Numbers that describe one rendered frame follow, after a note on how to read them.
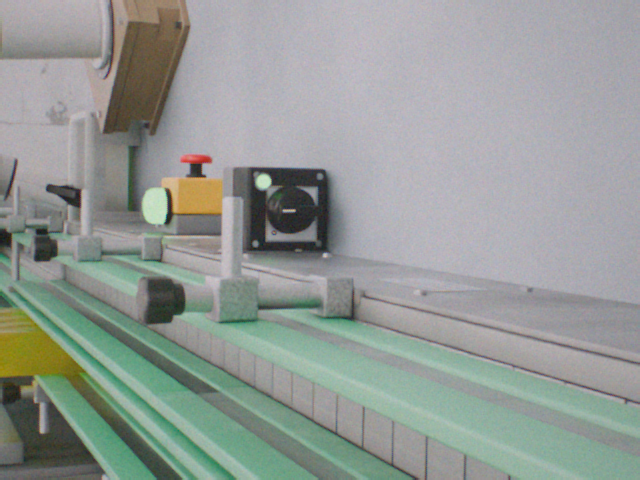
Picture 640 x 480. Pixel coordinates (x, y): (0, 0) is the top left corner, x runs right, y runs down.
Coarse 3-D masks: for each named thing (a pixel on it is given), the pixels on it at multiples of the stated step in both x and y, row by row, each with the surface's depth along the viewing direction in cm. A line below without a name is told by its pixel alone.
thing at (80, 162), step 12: (72, 120) 175; (84, 120) 170; (72, 132) 177; (84, 132) 178; (72, 144) 177; (84, 144) 178; (72, 156) 177; (84, 156) 178; (72, 168) 178; (84, 168) 178; (72, 180) 178; (84, 180) 178; (72, 216) 178
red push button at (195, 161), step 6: (186, 156) 121; (192, 156) 121; (198, 156) 121; (204, 156) 121; (186, 162) 121; (192, 162) 121; (198, 162) 121; (204, 162) 121; (210, 162) 122; (192, 168) 122; (198, 168) 122; (198, 174) 122
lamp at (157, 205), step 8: (152, 192) 120; (160, 192) 120; (168, 192) 120; (144, 200) 120; (152, 200) 119; (160, 200) 119; (168, 200) 119; (144, 208) 120; (152, 208) 119; (160, 208) 119; (168, 208) 119; (152, 216) 119; (160, 216) 119; (168, 216) 120
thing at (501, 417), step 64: (64, 256) 108; (128, 256) 108; (192, 320) 63; (256, 320) 59; (320, 320) 60; (320, 384) 45; (384, 384) 40; (448, 384) 42; (512, 384) 41; (512, 448) 31; (576, 448) 31
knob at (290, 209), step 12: (276, 192) 92; (288, 192) 91; (300, 192) 92; (276, 204) 91; (288, 204) 91; (300, 204) 92; (312, 204) 92; (276, 216) 91; (288, 216) 91; (300, 216) 92; (312, 216) 91; (276, 228) 92; (288, 228) 91; (300, 228) 92
